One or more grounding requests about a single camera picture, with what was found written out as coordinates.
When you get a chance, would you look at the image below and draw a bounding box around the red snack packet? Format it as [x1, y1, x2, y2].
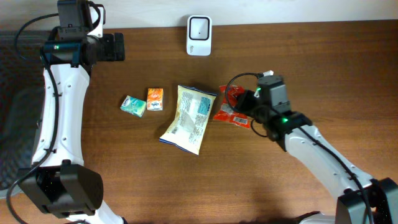
[213, 85, 250, 129]

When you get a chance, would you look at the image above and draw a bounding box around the green tissue pack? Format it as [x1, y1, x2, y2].
[120, 96, 146, 118]

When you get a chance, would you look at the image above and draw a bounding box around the orange tissue pack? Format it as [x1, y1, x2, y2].
[147, 88, 164, 111]

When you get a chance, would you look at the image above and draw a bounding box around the cream snack bag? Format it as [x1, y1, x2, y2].
[159, 85, 217, 155]

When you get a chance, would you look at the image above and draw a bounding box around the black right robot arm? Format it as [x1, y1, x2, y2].
[235, 90, 397, 223]

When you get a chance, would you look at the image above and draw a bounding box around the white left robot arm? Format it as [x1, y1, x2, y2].
[18, 33, 126, 223]

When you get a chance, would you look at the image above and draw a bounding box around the white barcode scanner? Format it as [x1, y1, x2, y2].
[186, 15, 212, 56]

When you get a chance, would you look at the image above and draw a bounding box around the grey plastic mesh basket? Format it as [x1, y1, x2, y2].
[1, 31, 44, 199]

